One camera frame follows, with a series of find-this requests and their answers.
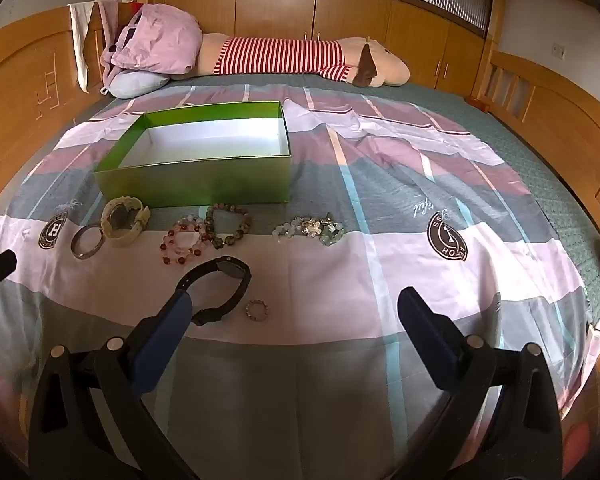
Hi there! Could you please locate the cream wrist watch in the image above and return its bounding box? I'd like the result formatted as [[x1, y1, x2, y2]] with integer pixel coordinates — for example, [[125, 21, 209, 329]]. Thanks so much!
[[101, 195, 152, 249]]

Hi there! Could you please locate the pink and grey bed sheet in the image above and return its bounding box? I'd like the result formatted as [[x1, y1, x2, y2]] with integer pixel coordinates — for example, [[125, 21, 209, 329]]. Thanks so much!
[[0, 82, 600, 480]]

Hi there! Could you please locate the wooden footboard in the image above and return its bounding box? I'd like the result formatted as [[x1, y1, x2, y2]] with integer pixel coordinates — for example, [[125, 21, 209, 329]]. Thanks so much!
[[480, 50, 600, 241]]

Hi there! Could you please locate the white towel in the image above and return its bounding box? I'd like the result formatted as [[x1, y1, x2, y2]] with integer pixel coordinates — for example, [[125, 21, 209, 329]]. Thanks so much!
[[67, 1, 97, 93]]

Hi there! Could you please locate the brown bead bracelet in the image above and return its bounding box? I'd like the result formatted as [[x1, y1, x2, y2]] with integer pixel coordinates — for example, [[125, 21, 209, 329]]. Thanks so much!
[[204, 203, 254, 250]]

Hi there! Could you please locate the green cardboard box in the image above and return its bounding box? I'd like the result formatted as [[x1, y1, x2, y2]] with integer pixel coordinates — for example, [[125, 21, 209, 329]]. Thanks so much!
[[92, 101, 293, 209]]

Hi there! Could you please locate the wooden headboard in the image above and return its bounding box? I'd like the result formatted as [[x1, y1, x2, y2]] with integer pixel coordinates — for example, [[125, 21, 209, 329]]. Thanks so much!
[[0, 2, 131, 221]]

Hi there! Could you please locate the pale pink bead bracelet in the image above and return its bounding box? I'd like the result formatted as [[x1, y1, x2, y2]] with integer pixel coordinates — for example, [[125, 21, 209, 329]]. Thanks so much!
[[172, 215, 208, 241]]

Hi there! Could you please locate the small beaded ring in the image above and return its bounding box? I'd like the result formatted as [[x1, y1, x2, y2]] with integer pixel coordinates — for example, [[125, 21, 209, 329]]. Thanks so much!
[[245, 299, 271, 323]]

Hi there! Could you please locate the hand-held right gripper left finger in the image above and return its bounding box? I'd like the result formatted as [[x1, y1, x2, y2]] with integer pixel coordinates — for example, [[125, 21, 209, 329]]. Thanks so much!
[[27, 287, 196, 480]]

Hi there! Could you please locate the silver bangle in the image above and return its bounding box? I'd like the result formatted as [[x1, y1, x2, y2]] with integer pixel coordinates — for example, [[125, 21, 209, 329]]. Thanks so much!
[[70, 223, 105, 261]]

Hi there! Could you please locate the blue-grey pillow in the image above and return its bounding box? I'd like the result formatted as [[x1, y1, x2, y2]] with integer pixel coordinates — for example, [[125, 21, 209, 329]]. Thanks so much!
[[100, 67, 171, 100]]

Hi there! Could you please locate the black bangle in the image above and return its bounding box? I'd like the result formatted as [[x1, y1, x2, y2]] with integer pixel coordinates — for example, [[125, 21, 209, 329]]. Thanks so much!
[[176, 256, 252, 327]]

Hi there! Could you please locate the pink quilt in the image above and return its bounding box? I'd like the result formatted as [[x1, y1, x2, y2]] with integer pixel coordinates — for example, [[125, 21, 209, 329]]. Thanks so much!
[[100, 2, 203, 81]]

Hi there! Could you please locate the teal bedspread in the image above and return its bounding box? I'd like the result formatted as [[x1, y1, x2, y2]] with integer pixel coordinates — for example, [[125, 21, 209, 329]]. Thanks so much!
[[100, 72, 600, 311]]

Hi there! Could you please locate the white bead bracelet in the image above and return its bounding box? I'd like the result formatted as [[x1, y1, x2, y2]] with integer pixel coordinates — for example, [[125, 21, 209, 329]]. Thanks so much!
[[272, 216, 326, 243]]

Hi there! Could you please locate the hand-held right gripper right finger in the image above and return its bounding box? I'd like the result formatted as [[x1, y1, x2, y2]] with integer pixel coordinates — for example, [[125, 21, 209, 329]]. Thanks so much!
[[397, 286, 566, 480]]

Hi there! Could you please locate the red bead bracelet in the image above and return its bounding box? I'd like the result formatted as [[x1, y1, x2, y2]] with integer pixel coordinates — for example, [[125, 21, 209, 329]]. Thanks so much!
[[160, 228, 208, 267]]

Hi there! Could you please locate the pale green bead bracelet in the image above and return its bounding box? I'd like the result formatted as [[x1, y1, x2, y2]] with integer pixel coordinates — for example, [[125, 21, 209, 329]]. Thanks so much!
[[305, 217, 347, 247]]

